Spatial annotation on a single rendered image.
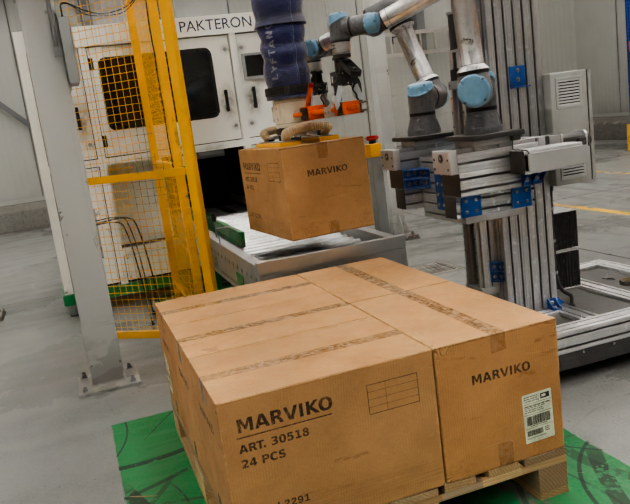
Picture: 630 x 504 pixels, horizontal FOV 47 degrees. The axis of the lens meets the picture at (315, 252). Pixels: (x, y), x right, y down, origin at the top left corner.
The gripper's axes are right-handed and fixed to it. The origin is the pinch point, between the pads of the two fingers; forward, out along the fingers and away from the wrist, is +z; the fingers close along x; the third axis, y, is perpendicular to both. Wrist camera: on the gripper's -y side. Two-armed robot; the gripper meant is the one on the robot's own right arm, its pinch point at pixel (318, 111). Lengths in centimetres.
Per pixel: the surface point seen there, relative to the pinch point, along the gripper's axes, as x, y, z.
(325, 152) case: -25, 60, 17
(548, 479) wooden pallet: -24, 190, 112
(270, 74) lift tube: -36, 34, -20
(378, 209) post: 22, 10, 55
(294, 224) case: -44, 61, 45
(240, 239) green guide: -48, -14, 60
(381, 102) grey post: 149, -209, 3
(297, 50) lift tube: -24, 40, -28
